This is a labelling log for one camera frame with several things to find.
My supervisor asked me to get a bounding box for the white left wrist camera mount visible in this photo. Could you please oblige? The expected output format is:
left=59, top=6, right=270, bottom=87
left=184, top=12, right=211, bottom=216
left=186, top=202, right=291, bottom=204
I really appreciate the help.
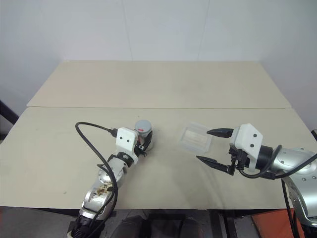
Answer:
left=115, top=126, right=140, bottom=165

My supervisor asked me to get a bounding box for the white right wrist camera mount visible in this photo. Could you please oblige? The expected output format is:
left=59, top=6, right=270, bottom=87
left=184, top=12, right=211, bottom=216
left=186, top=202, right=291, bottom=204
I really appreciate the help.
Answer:
left=229, top=123, right=264, bottom=173

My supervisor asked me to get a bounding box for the clear round jar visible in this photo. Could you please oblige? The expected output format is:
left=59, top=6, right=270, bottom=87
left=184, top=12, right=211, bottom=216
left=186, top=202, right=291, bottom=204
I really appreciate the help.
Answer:
left=137, top=128, right=155, bottom=151

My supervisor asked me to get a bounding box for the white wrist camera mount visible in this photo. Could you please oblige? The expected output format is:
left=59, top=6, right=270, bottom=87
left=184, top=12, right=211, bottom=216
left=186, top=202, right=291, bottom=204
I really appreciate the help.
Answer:
left=229, top=123, right=264, bottom=173
left=115, top=126, right=140, bottom=165

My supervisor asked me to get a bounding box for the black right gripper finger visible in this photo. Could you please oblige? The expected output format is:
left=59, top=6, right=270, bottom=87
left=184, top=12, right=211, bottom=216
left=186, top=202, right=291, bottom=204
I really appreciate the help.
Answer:
left=206, top=127, right=235, bottom=140
left=196, top=155, right=236, bottom=177

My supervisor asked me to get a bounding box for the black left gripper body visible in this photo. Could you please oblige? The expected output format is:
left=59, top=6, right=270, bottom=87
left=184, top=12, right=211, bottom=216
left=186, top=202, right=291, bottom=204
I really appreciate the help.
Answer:
left=134, top=141, right=149, bottom=159

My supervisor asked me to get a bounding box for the black table frame leg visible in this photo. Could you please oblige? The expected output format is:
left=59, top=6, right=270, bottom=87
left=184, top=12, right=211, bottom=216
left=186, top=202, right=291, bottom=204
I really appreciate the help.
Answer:
left=210, top=210, right=237, bottom=238

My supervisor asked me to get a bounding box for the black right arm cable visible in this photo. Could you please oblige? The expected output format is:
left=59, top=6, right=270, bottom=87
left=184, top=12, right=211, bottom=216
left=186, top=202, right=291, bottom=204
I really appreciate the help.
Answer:
left=238, top=144, right=317, bottom=179

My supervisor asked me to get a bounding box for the clear plastic box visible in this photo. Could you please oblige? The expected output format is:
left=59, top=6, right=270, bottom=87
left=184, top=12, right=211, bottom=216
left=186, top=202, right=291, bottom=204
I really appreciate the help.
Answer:
left=177, top=120, right=215, bottom=153

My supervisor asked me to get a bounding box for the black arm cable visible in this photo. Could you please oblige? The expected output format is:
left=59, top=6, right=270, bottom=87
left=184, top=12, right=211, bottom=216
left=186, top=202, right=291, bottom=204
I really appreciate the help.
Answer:
left=238, top=144, right=317, bottom=179
left=75, top=121, right=118, bottom=222

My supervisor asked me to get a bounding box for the black hanging cable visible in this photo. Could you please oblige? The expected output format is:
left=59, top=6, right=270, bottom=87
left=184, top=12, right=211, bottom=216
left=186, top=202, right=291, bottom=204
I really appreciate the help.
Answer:
left=280, top=178, right=298, bottom=238

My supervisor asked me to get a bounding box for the black angled object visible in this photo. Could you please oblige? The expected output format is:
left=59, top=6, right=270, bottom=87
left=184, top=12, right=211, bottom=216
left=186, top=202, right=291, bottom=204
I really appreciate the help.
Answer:
left=0, top=99, right=20, bottom=142

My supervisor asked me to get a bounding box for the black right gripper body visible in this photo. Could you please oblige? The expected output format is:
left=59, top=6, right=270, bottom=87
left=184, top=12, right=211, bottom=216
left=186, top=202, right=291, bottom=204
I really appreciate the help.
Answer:
left=228, top=145, right=249, bottom=172

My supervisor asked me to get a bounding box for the orange flat object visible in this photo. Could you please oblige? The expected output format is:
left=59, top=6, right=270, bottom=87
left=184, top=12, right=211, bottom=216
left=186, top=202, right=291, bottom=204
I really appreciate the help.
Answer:
left=250, top=209, right=302, bottom=238

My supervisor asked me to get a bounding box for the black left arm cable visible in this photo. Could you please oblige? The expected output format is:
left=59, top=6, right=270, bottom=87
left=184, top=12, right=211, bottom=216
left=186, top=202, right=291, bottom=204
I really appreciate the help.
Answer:
left=75, top=121, right=118, bottom=222

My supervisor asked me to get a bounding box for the grey jar lid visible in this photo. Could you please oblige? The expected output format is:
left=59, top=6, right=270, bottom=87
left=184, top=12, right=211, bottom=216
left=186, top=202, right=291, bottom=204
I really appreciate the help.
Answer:
left=134, top=119, right=153, bottom=134

